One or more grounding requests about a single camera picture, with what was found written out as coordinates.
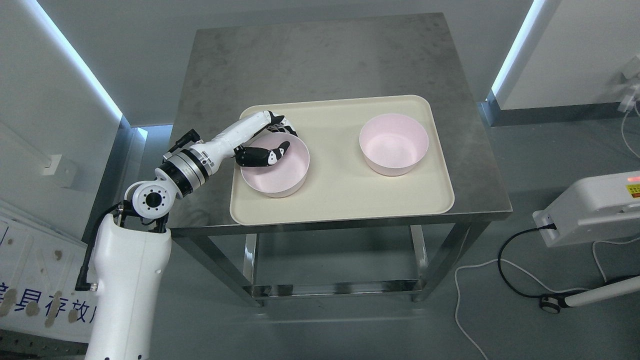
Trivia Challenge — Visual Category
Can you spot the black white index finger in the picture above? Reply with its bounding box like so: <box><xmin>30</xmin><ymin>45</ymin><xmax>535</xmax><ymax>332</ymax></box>
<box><xmin>284</xmin><ymin>119</ymin><xmax>298</xmax><ymax>137</ymax></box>

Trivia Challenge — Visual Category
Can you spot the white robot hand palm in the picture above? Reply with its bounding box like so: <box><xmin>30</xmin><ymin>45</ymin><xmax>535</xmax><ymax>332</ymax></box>
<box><xmin>199</xmin><ymin>111</ymin><xmax>271</xmax><ymax>176</ymax></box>

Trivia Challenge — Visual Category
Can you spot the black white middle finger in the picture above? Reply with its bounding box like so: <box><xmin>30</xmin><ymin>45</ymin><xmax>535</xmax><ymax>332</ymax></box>
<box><xmin>270</xmin><ymin>112</ymin><xmax>290</xmax><ymax>133</ymax></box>

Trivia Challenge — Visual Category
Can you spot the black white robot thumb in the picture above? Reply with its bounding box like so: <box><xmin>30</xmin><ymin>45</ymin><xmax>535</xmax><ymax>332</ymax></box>
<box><xmin>235</xmin><ymin>141</ymin><xmax>291</xmax><ymax>167</ymax></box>

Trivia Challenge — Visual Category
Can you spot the pink bowl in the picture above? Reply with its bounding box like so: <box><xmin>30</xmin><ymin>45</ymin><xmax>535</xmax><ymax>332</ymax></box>
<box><xmin>239</xmin><ymin>132</ymin><xmax>311</xmax><ymax>198</ymax></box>
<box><xmin>358</xmin><ymin>112</ymin><xmax>430</xmax><ymax>177</ymax></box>

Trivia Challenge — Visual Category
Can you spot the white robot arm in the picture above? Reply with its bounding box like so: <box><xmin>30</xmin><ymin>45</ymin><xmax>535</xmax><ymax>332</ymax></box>
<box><xmin>75</xmin><ymin>111</ymin><xmax>297</xmax><ymax>360</ymax></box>

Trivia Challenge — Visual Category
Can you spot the beige plastic tray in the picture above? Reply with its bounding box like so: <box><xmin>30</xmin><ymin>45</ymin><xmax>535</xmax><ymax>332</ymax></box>
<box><xmin>230</xmin><ymin>95</ymin><xmax>455</xmax><ymax>226</ymax></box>

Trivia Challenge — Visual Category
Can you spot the stainless steel table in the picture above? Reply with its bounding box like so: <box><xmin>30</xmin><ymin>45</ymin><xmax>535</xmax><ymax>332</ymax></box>
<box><xmin>169</xmin><ymin>13</ymin><xmax>513</xmax><ymax>306</ymax></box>

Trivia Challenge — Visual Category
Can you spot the white board with blue characters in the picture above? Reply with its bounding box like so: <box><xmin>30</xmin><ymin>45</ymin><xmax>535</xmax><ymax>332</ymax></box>
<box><xmin>0</xmin><ymin>209</ymin><xmax>98</xmax><ymax>343</ymax></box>

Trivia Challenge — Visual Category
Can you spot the white stand leg with caster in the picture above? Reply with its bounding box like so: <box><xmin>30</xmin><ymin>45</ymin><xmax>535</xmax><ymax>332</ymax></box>
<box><xmin>538</xmin><ymin>275</ymin><xmax>640</xmax><ymax>314</ymax></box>

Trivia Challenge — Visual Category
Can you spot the white machine with red light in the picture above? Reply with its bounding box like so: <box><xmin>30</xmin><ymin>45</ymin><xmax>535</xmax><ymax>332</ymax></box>
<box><xmin>532</xmin><ymin>171</ymin><xmax>640</xmax><ymax>248</ymax></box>

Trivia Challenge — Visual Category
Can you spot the white wall box left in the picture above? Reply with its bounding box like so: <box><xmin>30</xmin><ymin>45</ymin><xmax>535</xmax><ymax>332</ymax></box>
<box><xmin>41</xmin><ymin>153</ymin><xmax>79</xmax><ymax>189</ymax></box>

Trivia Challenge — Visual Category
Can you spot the black power cable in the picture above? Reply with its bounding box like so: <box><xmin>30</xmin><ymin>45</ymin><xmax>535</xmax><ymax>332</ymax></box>
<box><xmin>497</xmin><ymin>224</ymin><xmax>640</xmax><ymax>300</ymax></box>

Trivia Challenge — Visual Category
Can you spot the white floor cable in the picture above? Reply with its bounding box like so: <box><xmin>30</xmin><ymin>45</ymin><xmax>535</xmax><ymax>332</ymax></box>
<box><xmin>453</xmin><ymin>235</ymin><xmax>640</xmax><ymax>360</ymax></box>

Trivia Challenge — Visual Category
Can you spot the white wall plug adapter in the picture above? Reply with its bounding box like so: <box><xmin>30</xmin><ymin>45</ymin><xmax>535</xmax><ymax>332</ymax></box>
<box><xmin>616</xmin><ymin>55</ymin><xmax>640</xmax><ymax>115</ymax></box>

